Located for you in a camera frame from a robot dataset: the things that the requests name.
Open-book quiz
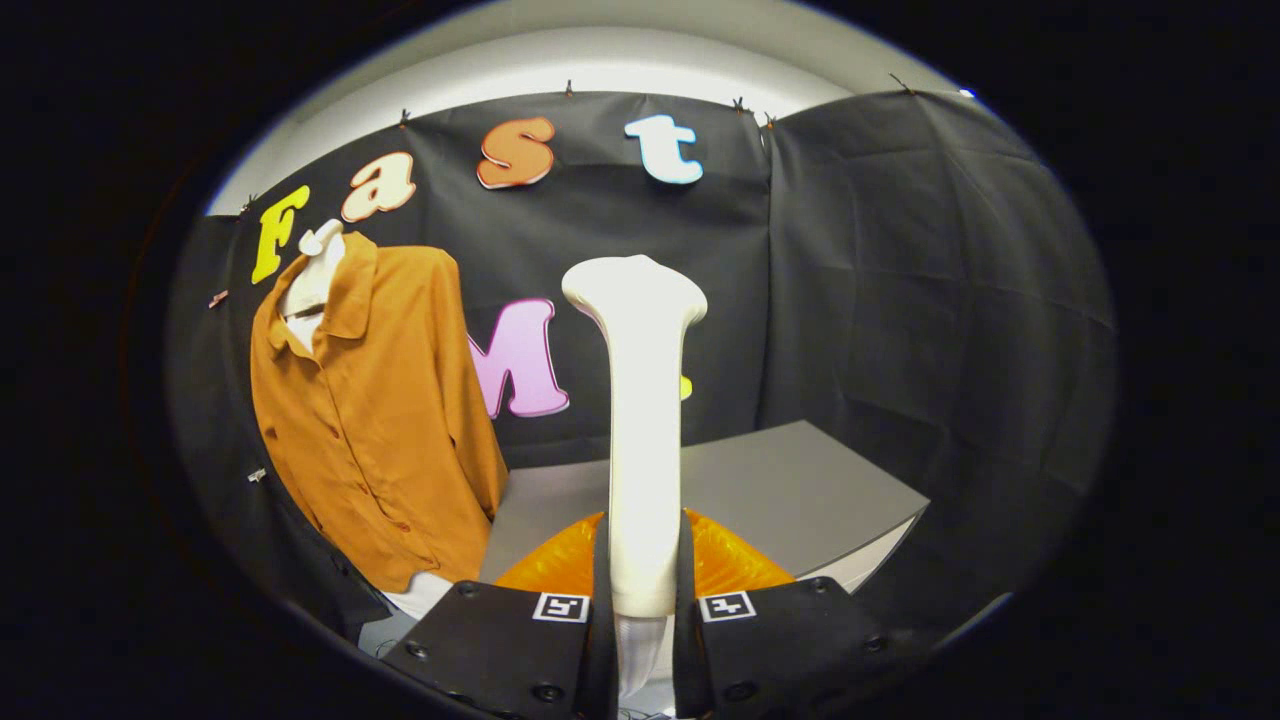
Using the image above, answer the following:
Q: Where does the white mannequin torso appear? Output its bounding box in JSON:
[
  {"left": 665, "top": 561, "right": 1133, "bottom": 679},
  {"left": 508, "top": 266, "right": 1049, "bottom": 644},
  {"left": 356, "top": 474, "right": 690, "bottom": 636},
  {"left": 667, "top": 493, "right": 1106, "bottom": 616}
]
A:
[{"left": 280, "top": 220, "right": 456, "bottom": 621}]

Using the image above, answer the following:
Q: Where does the orange button-up shirt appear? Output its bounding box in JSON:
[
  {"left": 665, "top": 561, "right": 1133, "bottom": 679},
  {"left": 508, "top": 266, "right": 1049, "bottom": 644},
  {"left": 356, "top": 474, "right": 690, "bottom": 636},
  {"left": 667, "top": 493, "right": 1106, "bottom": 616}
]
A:
[{"left": 250, "top": 232, "right": 509, "bottom": 593}]

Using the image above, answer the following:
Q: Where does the white garment steamer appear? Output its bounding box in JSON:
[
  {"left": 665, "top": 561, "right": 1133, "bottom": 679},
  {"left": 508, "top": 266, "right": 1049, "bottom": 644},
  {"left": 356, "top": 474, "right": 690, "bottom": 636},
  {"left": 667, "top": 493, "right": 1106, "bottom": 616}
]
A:
[{"left": 561, "top": 255, "right": 709, "bottom": 619}]

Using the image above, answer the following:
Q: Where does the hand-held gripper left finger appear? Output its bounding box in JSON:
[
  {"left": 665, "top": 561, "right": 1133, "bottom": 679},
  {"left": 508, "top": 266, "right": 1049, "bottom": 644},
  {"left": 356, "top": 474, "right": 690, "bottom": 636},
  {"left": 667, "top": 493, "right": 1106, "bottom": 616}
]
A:
[{"left": 380, "top": 510, "right": 619, "bottom": 720}]

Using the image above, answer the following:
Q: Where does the grey drawer cabinet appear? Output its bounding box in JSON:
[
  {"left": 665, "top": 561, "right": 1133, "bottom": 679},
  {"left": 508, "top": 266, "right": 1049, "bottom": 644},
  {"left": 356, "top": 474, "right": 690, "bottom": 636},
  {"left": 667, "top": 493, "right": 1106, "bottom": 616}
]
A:
[{"left": 480, "top": 420, "right": 931, "bottom": 601}]

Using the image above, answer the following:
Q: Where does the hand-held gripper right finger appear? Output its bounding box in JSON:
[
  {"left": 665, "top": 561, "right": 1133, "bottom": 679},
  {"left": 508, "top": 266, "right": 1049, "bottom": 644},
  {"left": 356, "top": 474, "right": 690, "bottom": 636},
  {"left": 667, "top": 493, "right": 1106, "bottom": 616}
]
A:
[{"left": 672, "top": 508, "right": 931, "bottom": 720}]

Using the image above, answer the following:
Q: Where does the black backdrop cloth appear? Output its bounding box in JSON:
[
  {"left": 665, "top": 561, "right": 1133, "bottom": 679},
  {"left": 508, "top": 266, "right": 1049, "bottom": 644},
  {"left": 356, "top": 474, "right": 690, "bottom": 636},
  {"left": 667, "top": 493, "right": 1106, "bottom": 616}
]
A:
[{"left": 165, "top": 90, "right": 1116, "bottom": 651}]

